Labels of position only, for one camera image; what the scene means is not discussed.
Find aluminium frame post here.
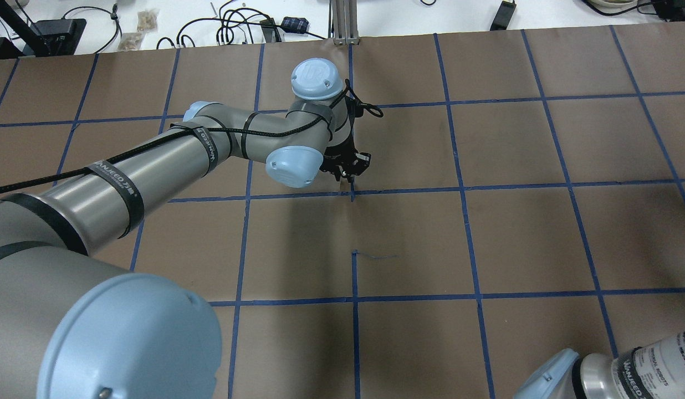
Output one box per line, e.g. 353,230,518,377
329,1,360,46

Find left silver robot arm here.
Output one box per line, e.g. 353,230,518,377
0,58,382,398

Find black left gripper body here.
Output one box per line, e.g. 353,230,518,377
320,99,371,176

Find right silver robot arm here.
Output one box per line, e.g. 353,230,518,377
513,331,685,398

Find blue checked small box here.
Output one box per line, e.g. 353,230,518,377
280,16,310,34

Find black power adapter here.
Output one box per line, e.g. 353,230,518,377
489,1,517,31

